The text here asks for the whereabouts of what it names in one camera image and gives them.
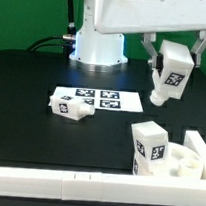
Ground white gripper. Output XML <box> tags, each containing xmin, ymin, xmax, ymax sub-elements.
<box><xmin>93</xmin><ymin>0</ymin><xmax>206</xmax><ymax>69</ymax></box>

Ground white right barrier rail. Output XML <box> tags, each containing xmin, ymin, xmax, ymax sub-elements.
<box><xmin>183</xmin><ymin>130</ymin><xmax>206</xmax><ymax>180</ymax></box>

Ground black cables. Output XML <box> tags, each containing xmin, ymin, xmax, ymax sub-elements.
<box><xmin>26</xmin><ymin>33</ymin><xmax>74</xmax><ymax>54</ymax></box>

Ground white front barrier rail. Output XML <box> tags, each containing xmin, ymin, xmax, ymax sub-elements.
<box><xmin>0</xmin><ymin>167</ymin><xmax>206</xmax><ymax>206</ymax></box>

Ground black pole with connector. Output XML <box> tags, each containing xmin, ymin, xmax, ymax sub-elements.
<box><xmin>63</xmin><ymin>0</ymin><xmax>77</xmax><ymax>57</ymax></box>

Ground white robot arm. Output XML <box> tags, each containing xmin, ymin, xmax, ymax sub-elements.
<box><xmin>73</xmin><ymin>0</ymin><xmax>206</xmax><ymax>68</ymax></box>

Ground paper sheet with markers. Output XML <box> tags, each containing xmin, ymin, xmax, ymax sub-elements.
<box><xmin>54</xmin><ymin>86</ymin><xmax>143</xmax><ymax>113</ymax></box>

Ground white round stool seat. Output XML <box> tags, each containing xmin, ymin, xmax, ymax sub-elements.
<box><xmin>132</xmin><ymin>139</ymin><xmax>206</xmax><ymax>182</ymax></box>

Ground white barrier rail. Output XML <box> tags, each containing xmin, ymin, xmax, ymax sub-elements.
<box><xmin>183</xmin><ymin>130</ymin><xmax>206</xmax><ymax>180</ymax></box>
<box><xmin>0</xmin><ymin>167</ymin><xmax>206</xmax><ymax>206</ymax></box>

